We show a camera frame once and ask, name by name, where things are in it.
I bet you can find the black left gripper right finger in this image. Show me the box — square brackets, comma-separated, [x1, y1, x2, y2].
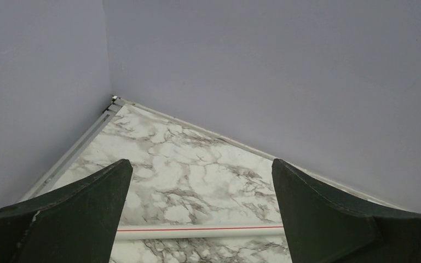
[272, 159, 421, 262]

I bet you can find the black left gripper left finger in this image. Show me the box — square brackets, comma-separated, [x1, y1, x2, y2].
[0, 159, 133, 262]

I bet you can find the white PVC pipe frame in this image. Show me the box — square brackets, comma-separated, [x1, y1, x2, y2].
[115, 224, 285, 241]

